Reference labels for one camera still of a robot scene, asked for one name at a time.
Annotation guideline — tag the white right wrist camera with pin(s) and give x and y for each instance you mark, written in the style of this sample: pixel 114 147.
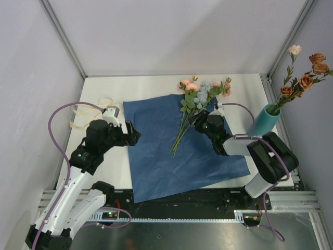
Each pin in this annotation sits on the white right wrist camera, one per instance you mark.
pixel 219 109

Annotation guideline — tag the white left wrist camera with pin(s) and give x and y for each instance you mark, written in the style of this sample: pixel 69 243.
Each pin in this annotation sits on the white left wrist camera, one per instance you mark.
pixel 110 115

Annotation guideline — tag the aluminium frame left post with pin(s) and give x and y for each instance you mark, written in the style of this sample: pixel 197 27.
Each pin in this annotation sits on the aluminium frame left post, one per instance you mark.
pixel 59 30

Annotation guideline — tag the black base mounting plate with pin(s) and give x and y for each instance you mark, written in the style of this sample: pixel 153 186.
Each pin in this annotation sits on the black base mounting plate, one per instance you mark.
pixel 196 204

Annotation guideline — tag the aluminium frame right post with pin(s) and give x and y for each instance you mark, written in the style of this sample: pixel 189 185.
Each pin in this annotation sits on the aluminium frame right post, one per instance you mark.
pixel 295 29

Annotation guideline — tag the white slotted cable duct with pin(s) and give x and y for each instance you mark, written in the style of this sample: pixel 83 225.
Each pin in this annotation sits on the white slotted cable duct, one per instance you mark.
pixel 236 217

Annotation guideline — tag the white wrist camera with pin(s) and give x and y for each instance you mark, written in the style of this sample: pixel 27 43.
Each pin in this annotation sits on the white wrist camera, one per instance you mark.
pixel 110 115
pixel 219 109

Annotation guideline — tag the aluminium frame post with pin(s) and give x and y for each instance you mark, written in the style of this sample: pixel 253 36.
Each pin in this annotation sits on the aluminium frame post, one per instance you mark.
pixel 295 29
pixel 59 30

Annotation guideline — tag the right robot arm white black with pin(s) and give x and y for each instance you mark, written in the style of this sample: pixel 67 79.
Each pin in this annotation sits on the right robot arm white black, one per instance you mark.
pixel 271 156

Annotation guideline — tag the pale blue flower stem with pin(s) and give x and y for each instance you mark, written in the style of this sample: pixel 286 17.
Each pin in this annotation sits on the pale blue flower stem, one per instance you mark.
pixel 201 100

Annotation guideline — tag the teal cylindrical vase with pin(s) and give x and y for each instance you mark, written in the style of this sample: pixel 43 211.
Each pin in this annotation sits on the teal cylindrical vase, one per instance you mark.
pixel 265 120

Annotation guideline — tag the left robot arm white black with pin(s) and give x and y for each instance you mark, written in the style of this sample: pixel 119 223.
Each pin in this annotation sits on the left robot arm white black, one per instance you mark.
pixel 62 219

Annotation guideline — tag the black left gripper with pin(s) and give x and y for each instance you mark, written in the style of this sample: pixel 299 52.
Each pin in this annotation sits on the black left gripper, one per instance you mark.
pixel 125 137

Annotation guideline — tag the cream single rose stem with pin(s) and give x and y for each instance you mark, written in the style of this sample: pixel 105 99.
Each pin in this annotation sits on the cream single rose stem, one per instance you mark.
pixel 287 91

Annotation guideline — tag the orange rose spray stem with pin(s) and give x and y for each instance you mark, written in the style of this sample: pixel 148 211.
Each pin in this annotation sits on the orange rose spray stem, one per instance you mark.
pixel 317 74

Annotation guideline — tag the cream printed ribbon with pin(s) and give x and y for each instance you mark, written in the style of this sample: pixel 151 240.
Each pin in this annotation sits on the cream printed ribbon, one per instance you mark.
pixel 92 112

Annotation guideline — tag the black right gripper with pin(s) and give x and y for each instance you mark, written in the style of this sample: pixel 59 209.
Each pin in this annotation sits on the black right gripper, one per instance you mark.
pixel 199 120

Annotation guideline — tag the blue flower bouquet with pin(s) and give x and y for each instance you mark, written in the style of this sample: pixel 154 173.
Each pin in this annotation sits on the blue flower bouquet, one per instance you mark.
pixel 155 172

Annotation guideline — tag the pink rose spray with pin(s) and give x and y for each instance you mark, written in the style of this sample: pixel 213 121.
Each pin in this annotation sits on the pink rose spray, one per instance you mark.
pixel 190 89
pixel 214 89

